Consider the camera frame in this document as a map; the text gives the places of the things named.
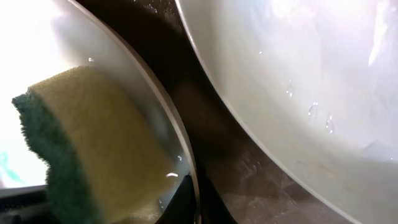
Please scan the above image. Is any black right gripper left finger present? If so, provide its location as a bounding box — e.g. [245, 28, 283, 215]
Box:
[155, 175, 196, 224]

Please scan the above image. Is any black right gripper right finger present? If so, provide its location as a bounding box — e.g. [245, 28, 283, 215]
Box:
[200, 183, 237, 224]

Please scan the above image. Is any green yellow sponge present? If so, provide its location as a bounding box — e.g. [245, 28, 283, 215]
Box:
[12, 67, 174, 223]

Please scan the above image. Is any pale blue rimmed plate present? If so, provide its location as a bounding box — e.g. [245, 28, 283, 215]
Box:
[177, 0, 397, 223]

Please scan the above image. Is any white plate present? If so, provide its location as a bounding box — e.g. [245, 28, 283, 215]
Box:
[0, 0, 201, 224]

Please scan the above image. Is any dark brown serving tray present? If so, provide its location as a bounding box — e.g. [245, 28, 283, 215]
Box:
[74, 0, 355, 224]

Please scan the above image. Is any black water basin tray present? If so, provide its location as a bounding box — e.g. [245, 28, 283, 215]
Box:
[1, 185, 52, 224]

